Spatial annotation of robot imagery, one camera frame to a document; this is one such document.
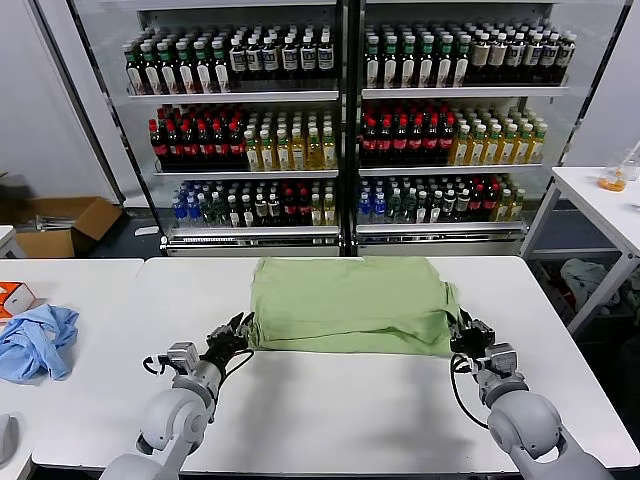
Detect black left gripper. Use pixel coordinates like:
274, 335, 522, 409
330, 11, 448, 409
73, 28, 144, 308
205, 312, 257, 362

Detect grey rounded object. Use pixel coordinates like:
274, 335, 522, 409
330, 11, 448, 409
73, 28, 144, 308
0, 413, 20, 465

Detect dark blurry object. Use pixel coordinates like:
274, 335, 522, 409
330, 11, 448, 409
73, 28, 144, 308
0, 173, 32, 214

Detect pile of pale clothes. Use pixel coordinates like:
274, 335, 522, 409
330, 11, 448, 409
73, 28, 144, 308
558, 258, 622, 314

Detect light green shirt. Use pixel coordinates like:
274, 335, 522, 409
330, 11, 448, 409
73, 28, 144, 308
248, 255, 461, 357

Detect drinks display cabinet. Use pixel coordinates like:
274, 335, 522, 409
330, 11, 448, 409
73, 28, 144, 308
67, 0, 352, 259
349, 0, 634, 258

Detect metal parts in carton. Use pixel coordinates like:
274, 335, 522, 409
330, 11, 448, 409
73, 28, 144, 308
29, 213, 76, 234

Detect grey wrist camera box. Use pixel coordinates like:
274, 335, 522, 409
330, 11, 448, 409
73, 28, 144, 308
487, 342, 522, 375
166, 341, 202, 372

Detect dark bottle white label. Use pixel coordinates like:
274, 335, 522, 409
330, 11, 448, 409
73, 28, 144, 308
505, 33, 524, 84
317, 35, 335, 74
262, 37, 281, 76
228, 39, 248, 78
281, 37, 300, 76
299, 36, 318, 75
556, 32, 576, 84
540, 33, 559, 84
522, 33, 541, 84
246, 38, 265, 77

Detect open glass cabinet door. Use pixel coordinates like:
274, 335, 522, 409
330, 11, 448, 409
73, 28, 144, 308
30, 0, 151, 209
554, 0, 640, 169

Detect orange and white box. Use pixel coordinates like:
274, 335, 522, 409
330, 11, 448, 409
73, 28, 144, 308
0, 282, 37, 320

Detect crumpled light blue shirt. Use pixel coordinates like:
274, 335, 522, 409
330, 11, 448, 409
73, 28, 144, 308
0, 303, 81, 385

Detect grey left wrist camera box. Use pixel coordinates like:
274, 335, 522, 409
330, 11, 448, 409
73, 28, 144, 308
166, 341, 202, 372

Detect clear cup orange contents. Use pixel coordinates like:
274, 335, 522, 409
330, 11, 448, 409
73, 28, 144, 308
597, 164, 629, 193

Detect dark bottle green cap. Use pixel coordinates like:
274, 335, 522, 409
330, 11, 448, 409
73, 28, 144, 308
157, 43, 176, 96
211, 41, 231, 95
453, 35, 472, 89
124, 44, 144, 97
363, 38, 382, 92
399, 37, 418, 91
381, 37, 400, 91
193, 42, 212, 95
417, 36, 436, 90
435, 36, 454, 90
174, 42, 194, 96
141, 43, 160, 96

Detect clear plastic container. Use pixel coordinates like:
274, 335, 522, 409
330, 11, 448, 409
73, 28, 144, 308
619, 142, 640, 182

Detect open cardboard box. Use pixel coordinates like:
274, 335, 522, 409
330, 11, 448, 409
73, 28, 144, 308
13, 196, 124, 259

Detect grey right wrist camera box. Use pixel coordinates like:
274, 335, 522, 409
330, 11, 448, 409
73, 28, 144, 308
487, 342, 522, 375

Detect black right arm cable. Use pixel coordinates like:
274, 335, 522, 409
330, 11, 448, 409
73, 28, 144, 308
448, 352, 494, 431

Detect white side table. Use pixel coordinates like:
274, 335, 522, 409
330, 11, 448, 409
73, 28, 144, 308
518, 165, 640, 337

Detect small white table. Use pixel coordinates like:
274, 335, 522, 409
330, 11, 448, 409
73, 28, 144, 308
0, 225, 27, 260

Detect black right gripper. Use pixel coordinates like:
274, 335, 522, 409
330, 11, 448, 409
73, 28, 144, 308
448, 309, 496, 359

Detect cola bottle red cap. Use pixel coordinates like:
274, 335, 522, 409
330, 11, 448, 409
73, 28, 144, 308
150, 120, 169, 170
422, 115, 440, 166
438, 115, 456, 166
391, 115, 409, 166
227, 122, 245, 170
376, 115, 393, 166
211, 122, 229, 170
195, 122, 213, 170
360, 115, 378, 166
180, 122, 198, 170
406, 115, 424, 166
165, 121, 183, 170

